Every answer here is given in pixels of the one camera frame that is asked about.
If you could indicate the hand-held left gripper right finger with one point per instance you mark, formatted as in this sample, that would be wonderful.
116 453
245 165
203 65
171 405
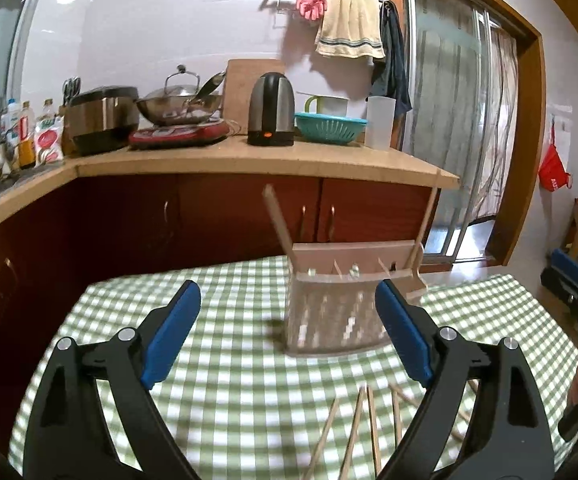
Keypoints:
404 335

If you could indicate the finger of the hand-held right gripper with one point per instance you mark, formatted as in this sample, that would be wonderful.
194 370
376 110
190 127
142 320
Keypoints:
564 290
570 266

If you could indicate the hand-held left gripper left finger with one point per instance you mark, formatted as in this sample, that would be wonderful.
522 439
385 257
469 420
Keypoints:
171 335

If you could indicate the translucent plastic utensil holder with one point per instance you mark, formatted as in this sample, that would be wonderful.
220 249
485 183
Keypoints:
334 315

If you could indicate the green checkered tablecloth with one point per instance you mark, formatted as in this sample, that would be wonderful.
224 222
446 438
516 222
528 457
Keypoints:
249 385

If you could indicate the red plastic bag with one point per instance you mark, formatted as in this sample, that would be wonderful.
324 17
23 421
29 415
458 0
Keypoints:
554 167

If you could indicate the dark red kitchen cabinets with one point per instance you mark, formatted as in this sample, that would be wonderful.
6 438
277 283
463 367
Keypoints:
119 225

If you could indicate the wooden kitchen counter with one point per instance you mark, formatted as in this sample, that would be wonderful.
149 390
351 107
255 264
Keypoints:
249 160

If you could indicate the sheer door curtain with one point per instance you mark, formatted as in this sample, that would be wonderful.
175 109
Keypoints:
449 110

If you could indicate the red induction cooker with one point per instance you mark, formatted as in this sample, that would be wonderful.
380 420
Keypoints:
179 136

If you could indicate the white plastic cup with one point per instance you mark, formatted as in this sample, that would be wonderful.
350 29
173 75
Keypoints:
380 122

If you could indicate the teal plastic colander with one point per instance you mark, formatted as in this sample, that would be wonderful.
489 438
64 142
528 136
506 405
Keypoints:
331 127

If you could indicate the steel wok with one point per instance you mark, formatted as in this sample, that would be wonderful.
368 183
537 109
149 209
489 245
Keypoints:
169 110

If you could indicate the dark rice cooker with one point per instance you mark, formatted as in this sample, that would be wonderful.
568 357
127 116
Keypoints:
101 120

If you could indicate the red and white packet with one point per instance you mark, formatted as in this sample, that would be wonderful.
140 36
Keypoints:
49 140

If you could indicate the orange oil bottle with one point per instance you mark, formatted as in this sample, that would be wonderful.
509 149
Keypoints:
27 145

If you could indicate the steel wok lid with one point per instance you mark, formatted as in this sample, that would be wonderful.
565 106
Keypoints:
176 89

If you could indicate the black electric kettle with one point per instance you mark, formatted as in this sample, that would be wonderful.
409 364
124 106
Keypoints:
271 110

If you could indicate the clear bottle with green cap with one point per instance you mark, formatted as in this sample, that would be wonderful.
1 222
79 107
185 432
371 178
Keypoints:
48 109

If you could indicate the wooden cutting board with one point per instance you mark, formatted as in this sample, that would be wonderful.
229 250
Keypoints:
244 80

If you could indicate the dark grey cloth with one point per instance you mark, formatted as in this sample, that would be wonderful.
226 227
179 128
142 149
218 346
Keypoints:
394 60

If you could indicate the beige towel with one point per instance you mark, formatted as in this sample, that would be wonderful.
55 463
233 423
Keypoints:
349 25

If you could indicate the pink rubber gloves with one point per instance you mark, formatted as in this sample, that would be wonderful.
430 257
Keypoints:
311 4

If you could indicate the wooden door frame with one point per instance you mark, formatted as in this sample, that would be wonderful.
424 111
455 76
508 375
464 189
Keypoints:
526 135

